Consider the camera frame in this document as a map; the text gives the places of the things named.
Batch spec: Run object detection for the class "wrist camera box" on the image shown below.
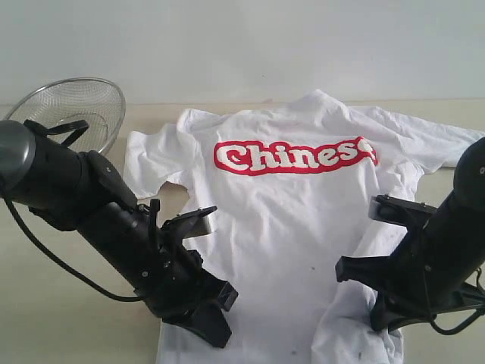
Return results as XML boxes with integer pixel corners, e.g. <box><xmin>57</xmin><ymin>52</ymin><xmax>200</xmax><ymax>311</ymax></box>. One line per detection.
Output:
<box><xmin>368</xmin><ymin>194</ymin><xmax>437</xmax><ymax>231</ymax></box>
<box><xmin>161</xmin><ymin>206</ymin><xmax>217</xmax><ymax>240</ymax></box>

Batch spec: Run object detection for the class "metal mesh strainer bowl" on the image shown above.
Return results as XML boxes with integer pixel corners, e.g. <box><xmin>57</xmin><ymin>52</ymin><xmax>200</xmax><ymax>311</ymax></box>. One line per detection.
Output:
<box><xmin>4</xmin><ymin>77</ymin><xmax>126</xmax><ymax>155</ymax></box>

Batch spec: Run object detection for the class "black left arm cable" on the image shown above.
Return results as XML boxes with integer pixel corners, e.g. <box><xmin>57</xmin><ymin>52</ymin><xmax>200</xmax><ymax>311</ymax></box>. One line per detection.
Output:
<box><xmin>0</xmin><ymin>119</ymin><xmax>160</xmax><ymax>303</ymax></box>

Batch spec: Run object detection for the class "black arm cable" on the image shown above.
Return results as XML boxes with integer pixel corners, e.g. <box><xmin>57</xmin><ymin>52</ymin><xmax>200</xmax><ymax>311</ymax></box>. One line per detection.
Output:
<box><xmin>426</xmin><ymin>268</ymin><xmax>485</xmax><ymax>335</ymax></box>
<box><xmin>0</xmin><ymin>119</ymin><xmax>160</xmax><ymax>303</ymax></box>

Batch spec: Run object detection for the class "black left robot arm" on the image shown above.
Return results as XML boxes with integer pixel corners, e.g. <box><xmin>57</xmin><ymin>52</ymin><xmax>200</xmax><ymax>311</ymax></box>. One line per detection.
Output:
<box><xmin>1</xmin><ymin>120</ymin><xmax>238</xmax><ymax>348</ymax></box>

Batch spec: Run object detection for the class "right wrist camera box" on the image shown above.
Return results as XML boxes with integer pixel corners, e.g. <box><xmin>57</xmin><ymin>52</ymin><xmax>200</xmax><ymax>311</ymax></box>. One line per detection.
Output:
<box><xmin>368</xmin><ymin>194</ymin><xmax>437</xmax><ymax>231</ymax></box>

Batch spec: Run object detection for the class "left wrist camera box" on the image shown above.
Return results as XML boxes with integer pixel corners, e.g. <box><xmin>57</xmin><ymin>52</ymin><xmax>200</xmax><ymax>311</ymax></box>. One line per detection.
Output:
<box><xmin>161</xmin><ymin>206</ymin><xmax>217</xmax><ymax>240</ymax></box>

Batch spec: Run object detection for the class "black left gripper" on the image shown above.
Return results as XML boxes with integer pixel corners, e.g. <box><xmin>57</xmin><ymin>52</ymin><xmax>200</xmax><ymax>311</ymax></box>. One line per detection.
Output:
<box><xmin>132</xmin><ymin>242</ymin><xmax>239</xmax><ymax>348</ymax></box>

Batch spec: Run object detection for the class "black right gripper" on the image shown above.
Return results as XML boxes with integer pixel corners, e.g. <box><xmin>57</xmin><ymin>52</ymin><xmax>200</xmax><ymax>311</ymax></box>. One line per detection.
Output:
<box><xmin>335</xmin><ymin>228</ymin><xmax>484</xmax><ymax>332</ymax></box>

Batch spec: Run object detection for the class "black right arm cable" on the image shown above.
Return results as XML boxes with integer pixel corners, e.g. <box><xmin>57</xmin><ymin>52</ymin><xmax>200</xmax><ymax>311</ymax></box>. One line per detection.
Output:
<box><xmin>426</xmin><ymin>268</ymin><xmax>485</xmax><ymax>335</ymax></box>

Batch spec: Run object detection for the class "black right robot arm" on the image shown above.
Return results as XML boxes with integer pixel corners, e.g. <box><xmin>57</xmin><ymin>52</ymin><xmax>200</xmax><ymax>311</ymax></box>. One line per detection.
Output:
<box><xmin>335</xmin><ymin>140</ymin><xmax>484</xmax><ymax>335</ymax></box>

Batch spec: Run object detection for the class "white t-shirt red lettering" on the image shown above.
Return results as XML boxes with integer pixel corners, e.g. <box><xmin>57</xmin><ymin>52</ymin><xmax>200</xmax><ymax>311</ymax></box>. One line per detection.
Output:
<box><xmin>124</xmin><ymin>90</ymin><xmax>484</xmax><ymax>363</ymax></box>

